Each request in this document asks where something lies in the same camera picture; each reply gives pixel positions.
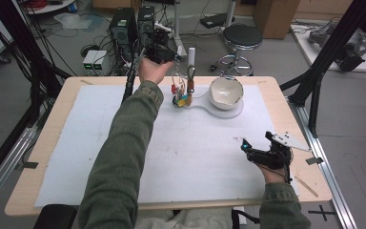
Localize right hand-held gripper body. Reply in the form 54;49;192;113
246;130;312;171

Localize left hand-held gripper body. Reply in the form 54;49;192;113
143;22;177;65

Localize white key rack stand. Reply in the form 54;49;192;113
180;47;245;120

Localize bunch of colourful tagged keys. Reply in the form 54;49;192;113
170;58;194;109

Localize person's right hand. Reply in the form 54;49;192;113
256;163;294;185

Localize slim black computer tower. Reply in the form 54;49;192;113
136;5;157;49

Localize white desk leg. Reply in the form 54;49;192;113
171;0;189;62
224;0;237;29

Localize large black computer tower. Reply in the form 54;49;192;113
109;7;138;63

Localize thin wooden stick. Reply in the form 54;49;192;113
294;175;319;198

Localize white table mat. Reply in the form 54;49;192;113
33;83;300;208

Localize flat black device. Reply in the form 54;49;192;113
199;12;236;30

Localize white ceramic bowl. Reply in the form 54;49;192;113
208;75;245;112

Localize white bench power supply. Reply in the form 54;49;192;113
82;50;99;75
91;50;109;76

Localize black round stool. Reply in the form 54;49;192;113
209;24;264;77

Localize clear plastic sheet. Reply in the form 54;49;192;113
52;11;93;31

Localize person's light trousers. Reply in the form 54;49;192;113
134;208;234;229

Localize brown cardboard box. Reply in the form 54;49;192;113
253;0;301;40

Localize round white table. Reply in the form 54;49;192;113
20;0;78;16

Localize grey and black machine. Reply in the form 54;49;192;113
307;21;366;73

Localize black chair seat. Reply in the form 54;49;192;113
32;203;78;229

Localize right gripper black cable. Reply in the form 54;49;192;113
260;149;295;185

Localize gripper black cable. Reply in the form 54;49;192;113
121;47;148;104
260;149;295;185

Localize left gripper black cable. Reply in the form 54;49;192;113
121;47;148;104

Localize aluminium rail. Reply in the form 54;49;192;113
286;94;359;229
0;127;39;219

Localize black metal frame post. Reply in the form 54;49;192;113
279;0;366;138
0;0;72;192

